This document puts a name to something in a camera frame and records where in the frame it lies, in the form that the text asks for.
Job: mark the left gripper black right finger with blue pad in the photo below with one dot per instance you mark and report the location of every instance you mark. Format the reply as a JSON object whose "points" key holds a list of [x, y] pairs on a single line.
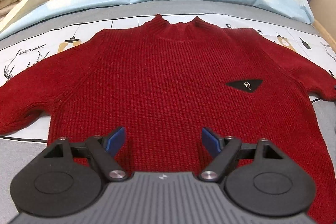
{"points": [[259, 178]]}

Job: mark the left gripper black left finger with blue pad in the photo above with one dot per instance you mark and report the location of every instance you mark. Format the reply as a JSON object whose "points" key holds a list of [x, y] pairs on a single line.
{"points": [[66, 177]]}

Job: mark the dark red knit sweater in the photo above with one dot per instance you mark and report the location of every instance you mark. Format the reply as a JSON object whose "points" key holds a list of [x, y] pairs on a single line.
{"points": [[164, 82]]}

